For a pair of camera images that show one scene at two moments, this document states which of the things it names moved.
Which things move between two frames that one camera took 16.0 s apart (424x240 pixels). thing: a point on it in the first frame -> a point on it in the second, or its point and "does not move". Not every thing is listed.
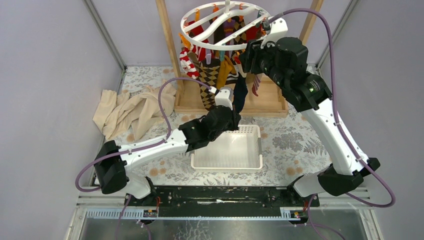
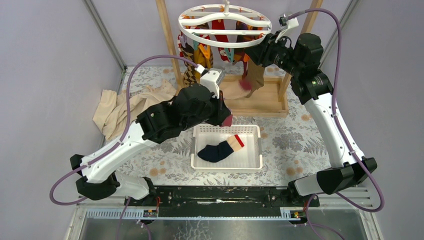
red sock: [205, 44] -> [219, 24]
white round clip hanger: [223, 25] does not move
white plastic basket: [237, 149] does not move
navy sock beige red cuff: [240, 92] -> [214, 153]
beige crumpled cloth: [140, 111] does not move
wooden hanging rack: [188, 101] does not move
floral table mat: [292, 149] does not move
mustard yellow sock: [226, 67] -> [203, 56]
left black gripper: [234, 119] -> [220, 110]
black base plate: [221, 201] does not move
